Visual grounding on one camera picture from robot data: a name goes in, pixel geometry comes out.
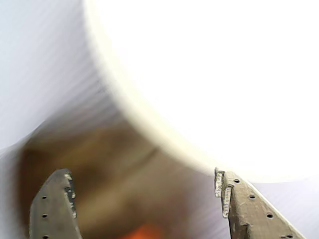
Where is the white round plate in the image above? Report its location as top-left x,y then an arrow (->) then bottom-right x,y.
84,0 -> 319,184

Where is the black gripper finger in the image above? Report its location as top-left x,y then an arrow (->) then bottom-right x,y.
214,166 -> 308,239
29,168 -> 83,239

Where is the blue woven cloth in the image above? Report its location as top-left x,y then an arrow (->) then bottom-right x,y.
0,0 -> 319,239

